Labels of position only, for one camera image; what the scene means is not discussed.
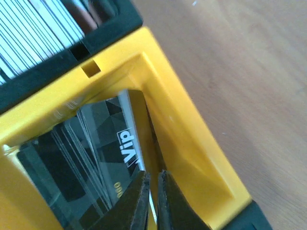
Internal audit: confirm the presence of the black VIP card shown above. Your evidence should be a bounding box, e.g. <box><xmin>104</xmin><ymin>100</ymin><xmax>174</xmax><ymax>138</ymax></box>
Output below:
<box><xmin>79</xmin><ymin>89</ymin><xmax>159</xmax><ymax>223</ymax></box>

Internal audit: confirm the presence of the black bin with red cards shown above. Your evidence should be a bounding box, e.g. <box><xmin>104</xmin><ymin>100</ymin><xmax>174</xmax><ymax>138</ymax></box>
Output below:
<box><xmin>0</xmin><ymin>0</ymin><xmax>143</xmax><ymax>114</ymax></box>

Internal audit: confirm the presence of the yellow bin with black cards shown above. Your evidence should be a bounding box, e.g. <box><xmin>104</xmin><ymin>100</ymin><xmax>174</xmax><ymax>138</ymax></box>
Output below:
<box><xmin>0</xmin><ymin>27</ymin><xmax>252</xmax><ymax>230</ymax></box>

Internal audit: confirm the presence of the black card stack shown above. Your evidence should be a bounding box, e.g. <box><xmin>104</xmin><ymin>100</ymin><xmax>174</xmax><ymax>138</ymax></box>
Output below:
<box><xmin>16</xmin><ymin>115</ymin><xmax>116</xmax><ymax>230</ymax></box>

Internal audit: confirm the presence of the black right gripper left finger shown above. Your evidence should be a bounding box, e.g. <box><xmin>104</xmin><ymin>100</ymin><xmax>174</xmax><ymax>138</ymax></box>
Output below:
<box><xmin>80</xmin><ymin>171</ymin><xmax>150</xmax><ymax>230</ymax></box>

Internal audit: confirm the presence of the red white card stack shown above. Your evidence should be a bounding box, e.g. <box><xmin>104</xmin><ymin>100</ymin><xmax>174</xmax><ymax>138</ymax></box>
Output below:
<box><xmin>0</xmin><ymin>0</ymin><xmax>104</xmax><ymax>85</ymax></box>

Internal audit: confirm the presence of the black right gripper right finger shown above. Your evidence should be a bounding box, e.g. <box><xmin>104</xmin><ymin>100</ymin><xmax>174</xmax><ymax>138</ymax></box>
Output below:
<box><xmin>157</xmin><ymin>170</ymin><xmax>210</xmax><ymax>230</ymax></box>

